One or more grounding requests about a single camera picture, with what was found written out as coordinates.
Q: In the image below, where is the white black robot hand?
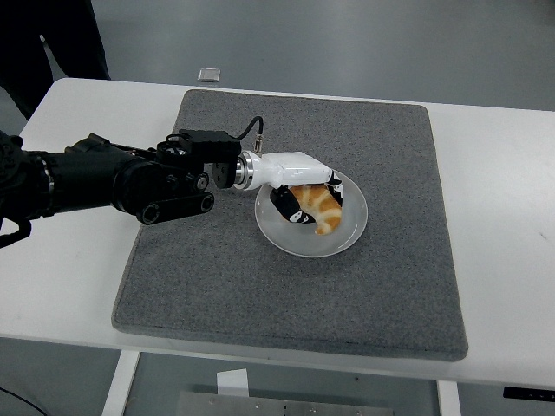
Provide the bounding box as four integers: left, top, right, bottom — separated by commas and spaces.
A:
254, 151, 347, 225

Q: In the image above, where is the golden croissant bread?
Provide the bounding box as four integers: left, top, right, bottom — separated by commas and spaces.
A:
289, 184, 343, 236

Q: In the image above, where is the white round plate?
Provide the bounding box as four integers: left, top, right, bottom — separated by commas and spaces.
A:
254, 168, 369, 259

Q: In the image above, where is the grey metal plate with screws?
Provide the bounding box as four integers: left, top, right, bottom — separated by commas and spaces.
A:
176, 391, 395, 416

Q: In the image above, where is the grey felt mat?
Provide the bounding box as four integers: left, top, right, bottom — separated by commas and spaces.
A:
111, 88, 471, 363

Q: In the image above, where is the person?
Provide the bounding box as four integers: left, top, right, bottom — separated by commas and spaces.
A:
0, 0, 110, 121

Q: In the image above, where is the white table leg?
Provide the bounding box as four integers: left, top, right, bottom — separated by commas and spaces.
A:
435, 380, 462, 416
100, 349, 142, 416

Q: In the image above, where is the black table control panel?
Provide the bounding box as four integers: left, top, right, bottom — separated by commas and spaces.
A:
503, 386, 555, 400

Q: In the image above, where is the thin black floor cable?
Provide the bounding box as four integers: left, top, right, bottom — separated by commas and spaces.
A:
0, 383, 47, 416

